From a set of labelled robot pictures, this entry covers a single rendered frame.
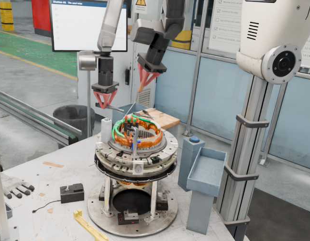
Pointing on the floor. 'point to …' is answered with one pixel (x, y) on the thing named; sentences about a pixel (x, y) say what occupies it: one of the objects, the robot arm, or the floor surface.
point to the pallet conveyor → (34, 122)
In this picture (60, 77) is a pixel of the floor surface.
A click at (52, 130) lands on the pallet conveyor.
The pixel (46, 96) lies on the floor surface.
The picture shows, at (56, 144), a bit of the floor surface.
